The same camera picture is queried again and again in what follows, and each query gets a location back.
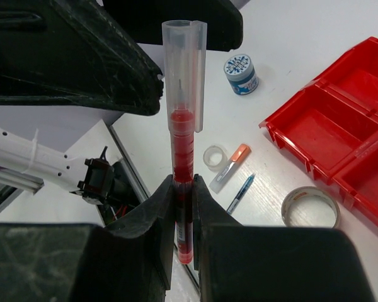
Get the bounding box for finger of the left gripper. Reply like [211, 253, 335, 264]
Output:
[0, 1, 163, 116]
[103, 0, 243, 52]

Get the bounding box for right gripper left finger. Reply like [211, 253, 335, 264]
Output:
[0, 176, 175, 301]

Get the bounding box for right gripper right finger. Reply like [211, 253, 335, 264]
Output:
[192, 175, 374, 301]

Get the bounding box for clear pen cap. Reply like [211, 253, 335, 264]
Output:
[162, 20, 207, 133]

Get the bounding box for large grey tape roll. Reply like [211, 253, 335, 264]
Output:
[281, 186, 341, 228]

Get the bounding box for red pen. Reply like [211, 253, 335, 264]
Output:
[170, 79, 195, 264]

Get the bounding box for blue pen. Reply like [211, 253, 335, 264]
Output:
[226, 174, 256, 215]

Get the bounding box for blue patterned tape roll left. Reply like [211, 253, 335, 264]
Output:
[223, 54, 259, 95]

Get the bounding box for small clear tape roll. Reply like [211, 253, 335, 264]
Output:
[203, 145, 228, 172]

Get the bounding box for orange cap highlighter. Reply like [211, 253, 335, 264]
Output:
[209, 143, 251, 194]

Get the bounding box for red four-compartment bin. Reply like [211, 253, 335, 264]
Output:
[261, 37, 378, 227]

